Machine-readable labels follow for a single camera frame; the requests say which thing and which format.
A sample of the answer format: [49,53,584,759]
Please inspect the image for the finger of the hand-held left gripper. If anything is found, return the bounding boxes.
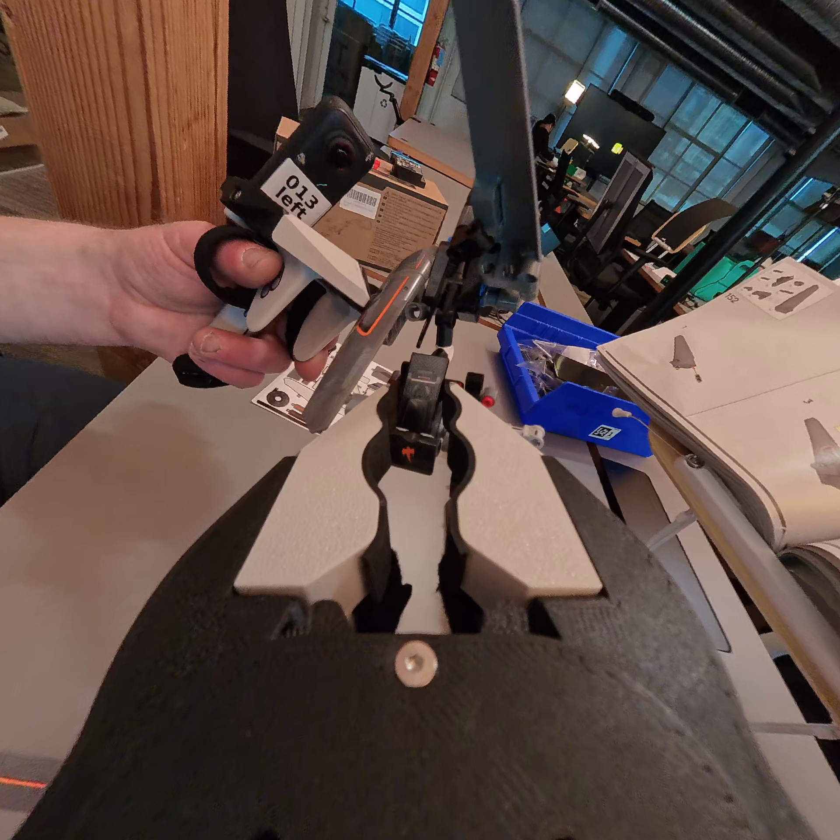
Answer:
[292,298,340,363]
[271,214,373,309]

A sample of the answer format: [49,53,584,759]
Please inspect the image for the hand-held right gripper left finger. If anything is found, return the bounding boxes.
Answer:
[233,387,393,634]

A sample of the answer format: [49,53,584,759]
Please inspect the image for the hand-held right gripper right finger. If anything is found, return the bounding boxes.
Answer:
[438,382,603,632]

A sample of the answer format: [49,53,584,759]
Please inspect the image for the black grey lego frame assembly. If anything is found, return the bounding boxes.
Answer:
[304,0,547,476]

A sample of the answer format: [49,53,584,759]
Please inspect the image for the person's left forearm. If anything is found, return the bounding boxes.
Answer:
[0,215,132,347]

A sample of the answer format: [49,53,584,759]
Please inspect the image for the lego instruction book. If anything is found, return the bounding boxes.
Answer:
[596,256,840,631]

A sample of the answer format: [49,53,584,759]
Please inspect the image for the dark lego tile red line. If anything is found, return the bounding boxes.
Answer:
[0,753,56,815]

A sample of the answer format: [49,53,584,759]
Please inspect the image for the person's left hand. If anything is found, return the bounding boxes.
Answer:
[107,220,330,389]

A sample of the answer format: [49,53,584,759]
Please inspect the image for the white sticker sheet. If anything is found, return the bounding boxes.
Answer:
[251,341,398,431]

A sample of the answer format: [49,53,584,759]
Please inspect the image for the cardboard box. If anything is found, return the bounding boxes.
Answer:
[314,169,450,271]

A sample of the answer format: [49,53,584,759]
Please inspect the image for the blue plastic bin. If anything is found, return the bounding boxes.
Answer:
[495,301,652,458]

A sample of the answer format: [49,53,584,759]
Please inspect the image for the white book stand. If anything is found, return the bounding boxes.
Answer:
[613,427,840,742]

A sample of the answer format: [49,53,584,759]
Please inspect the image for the wooden pillar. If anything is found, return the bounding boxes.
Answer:
[0,0,231,229]

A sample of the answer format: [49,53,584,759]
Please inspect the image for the black monitor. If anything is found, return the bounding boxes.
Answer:
[570,84,667,161]

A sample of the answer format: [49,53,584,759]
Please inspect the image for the grey office chair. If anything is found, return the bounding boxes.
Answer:
[587,151,654,277]

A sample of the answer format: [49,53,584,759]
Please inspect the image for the green plastic object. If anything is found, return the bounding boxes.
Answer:
[676,252,765,299]

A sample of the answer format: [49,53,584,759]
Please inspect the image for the beige office chair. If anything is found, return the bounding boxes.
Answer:
[650,197,739,263]

